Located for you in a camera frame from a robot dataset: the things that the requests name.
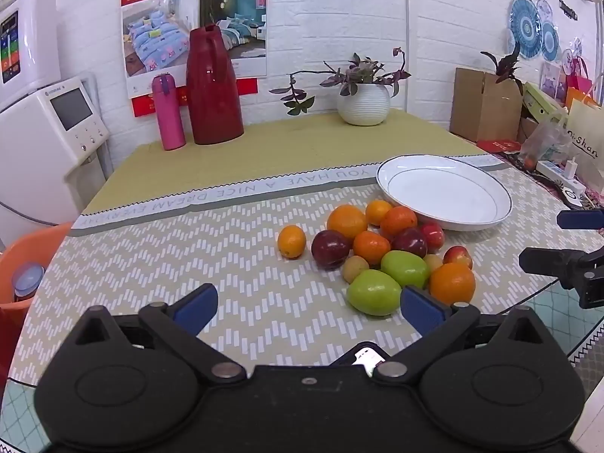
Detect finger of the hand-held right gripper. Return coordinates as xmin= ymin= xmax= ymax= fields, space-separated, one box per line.
xmin=557 ymin=210 xmax=604 ymax=231
xmin=519 ymin=247 xmax=579 ymax=288

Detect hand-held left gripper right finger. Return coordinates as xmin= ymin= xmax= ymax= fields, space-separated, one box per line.
xmin=372 ymin=285 xmax=548 ymax=385

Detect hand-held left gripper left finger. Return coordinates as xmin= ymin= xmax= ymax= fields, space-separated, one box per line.
xmin=71 ymin=283 xmax=247 ymax=383

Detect green apple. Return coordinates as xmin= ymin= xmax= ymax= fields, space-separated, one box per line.
xmin=380 ymin=250 xmax=430 ymax=291
xmin=347 ymin=269 xmax=403 ymax=316

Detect large orange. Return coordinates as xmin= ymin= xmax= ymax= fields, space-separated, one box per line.
xmin=380 ymin=206 xmax=418 ymax=239
xmin=428 ymin=262 xmax=476 ymax=305
xmin=327 ymin=204 xmax=369 ymax=240

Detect dark red plum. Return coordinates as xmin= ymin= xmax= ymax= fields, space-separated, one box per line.
xmin=391 ymin=227 xmax=428 ymax=258
xmin=310 ymin=230 xmax=351 ymax=271

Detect white round plate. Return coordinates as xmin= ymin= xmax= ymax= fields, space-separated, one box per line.
xmin=376 ymin=155 xmax=513 ymax=232

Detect teal patterned cloth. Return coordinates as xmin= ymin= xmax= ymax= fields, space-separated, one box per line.
xmin=0 ymin=288 xmax=604 ymax=453

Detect white power strip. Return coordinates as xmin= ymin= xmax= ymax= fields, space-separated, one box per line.
xmin=535 ymin=160 xmax=586 ymax=194

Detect patterned green tablecloth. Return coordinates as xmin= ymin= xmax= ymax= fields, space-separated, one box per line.
xmin=9 ymin=106 xmax=604 ymax=388

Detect small red apple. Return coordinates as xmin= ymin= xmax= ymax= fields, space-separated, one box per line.
xmin=420 ymin=222 xmax=445 ymax=252
xmin=442 ymin=245 xmax=473 ymax=271

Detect small orange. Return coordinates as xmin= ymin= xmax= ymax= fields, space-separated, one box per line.
xmin=277 ymin=225 xmax=307 ymax=259
xmin=365 ymin=199 xmax=394 ymax=226
xmin=353 ymin=230 xmax=391 ymax=266

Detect white paper bag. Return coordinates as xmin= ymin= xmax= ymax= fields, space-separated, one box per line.
xmin=566 ymin=99 xmax=604 ymax=185

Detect clear plastic bag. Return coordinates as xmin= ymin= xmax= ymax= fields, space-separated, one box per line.
xmin=519 ymin=120 xmax=574 ymax=171

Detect red envelope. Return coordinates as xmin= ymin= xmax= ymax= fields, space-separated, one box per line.
xmin=476 ymin=138 xmax=524 ymax=154

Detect green flat box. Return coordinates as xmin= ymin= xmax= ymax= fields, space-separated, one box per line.
xmin=524 ymin=82 xmax=567 ymax=123

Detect brown cardboard box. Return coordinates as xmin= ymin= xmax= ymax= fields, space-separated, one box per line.
xmin=449 ymin=67 xmax=524 ymax=142

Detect pink gift bag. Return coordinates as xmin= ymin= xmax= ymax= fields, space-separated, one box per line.
xmin=561 ymin=49 xmax=590 ymax=100

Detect purple leafy plant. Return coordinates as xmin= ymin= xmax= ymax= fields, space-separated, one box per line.
xmin=480 ymin=42 xmax=524 ymax=95

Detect jar with blue lid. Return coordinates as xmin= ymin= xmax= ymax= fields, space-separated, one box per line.
xmin=12 ymin=262 xmax=45 ymax=303

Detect orange plastic bin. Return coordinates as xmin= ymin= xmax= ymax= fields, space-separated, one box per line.
xmin=0 ymin=222 xmax=74 ymax=383

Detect small blue patterned fan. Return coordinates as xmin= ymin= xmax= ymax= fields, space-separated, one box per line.
xmin=540 ymin=21 xmax=561 ymax=62

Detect pink water bottle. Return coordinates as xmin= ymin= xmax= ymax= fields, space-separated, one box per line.
xmin=151 ymin=73 xmax=186 ymax=151

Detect large blue patterned fan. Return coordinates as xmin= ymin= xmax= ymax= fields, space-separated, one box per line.
xmin=507 ymin=0 xmax=543 ymax=60

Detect white appliance with screen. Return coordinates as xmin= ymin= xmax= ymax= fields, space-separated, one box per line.
xmin=0 ymin=75 xmax=111 ymax=246

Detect potted plant in white pot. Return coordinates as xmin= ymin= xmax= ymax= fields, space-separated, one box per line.
xmin=269 ymin=47 xmax=412 ymax=126

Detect red thermos jug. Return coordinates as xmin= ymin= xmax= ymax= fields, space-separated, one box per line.
xmin=185 ymin=25 xmax=245 ymax=145

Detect grey cable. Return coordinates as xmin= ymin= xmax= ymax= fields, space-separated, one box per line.
xmin=0 ymin=200 xmax=52 ymax=225

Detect white wall pipe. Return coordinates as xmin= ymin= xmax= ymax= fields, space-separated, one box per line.
xmin=403 ymin=0 xmax=418 ymax=114

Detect wall poster calendar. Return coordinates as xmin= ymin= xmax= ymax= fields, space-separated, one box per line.
xmin=120 ymin=0 xmax=270 ymax=119

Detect white wall-mounted appliance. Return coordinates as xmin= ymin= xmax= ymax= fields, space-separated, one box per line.
xmin=0 ymin=0 xmax=62 ymax=111

